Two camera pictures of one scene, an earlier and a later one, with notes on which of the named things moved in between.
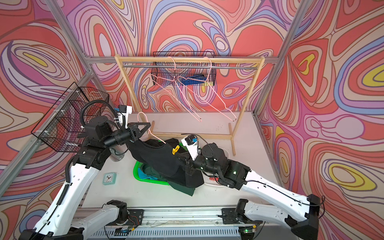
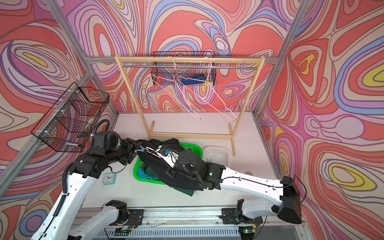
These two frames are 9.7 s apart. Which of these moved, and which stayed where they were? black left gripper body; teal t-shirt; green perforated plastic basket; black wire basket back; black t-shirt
Moved: black left gripper body
Stayed: black t-shirt; black wire basket back; green perforated plastic basket; teal t-shirt
